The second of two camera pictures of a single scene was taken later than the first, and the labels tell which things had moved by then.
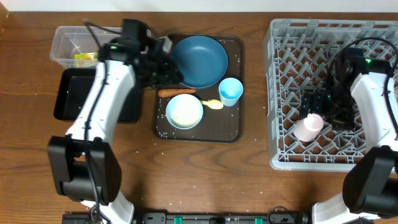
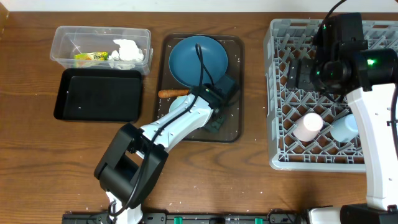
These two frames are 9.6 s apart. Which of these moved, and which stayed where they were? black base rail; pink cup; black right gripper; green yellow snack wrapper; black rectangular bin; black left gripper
Moved: black left gripper; black right gripper
Stayed: black base rail; pink cup; green yellow snack wrapper; black rectangular bin
